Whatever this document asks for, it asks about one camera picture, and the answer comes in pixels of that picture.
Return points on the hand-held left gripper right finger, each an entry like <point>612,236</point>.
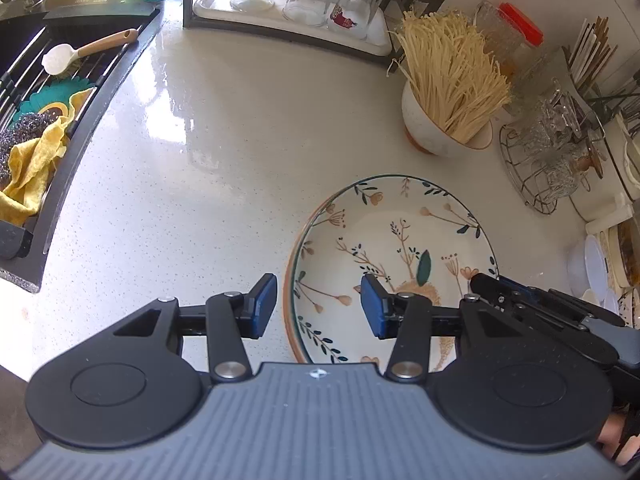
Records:
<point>372,308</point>

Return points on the floral deer print plate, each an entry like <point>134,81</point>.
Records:
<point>380,230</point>

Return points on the bowl with speckled contents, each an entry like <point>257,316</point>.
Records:
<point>631,310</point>

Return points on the clear glass with red print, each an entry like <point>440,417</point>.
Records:
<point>355,10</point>

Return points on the teal silicone mat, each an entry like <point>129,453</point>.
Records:
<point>47,97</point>

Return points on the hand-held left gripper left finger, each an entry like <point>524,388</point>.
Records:
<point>264,306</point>

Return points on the ribbed glass tumbler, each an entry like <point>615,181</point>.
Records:
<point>487,22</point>

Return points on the dark steel wool scrubber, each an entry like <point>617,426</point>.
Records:
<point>22,132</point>

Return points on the yellow dish cloth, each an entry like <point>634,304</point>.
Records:
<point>35,165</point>

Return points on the white lidded ceramic pot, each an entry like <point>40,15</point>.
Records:
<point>622,170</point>

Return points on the black kitchen sink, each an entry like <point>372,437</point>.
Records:
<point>90,105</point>

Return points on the white drain tray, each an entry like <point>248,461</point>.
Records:
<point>215,5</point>

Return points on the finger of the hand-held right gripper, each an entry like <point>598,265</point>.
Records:
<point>522,288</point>
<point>520,307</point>

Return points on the roll-up sink drying rack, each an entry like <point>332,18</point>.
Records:
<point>30,60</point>

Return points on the pale blue plastic bowl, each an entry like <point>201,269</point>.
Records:
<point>600,305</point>
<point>585,265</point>

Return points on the white speckled noodle bowl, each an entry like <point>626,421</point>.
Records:
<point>440,137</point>

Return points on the bundle of chopsticks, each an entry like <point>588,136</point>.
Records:
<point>595,55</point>

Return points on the white bowl of noodles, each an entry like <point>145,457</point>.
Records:
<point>450,70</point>

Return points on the person's right hand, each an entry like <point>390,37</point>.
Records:
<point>611,440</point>

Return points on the red-lidded clear jar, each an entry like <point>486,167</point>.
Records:
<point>522,25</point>

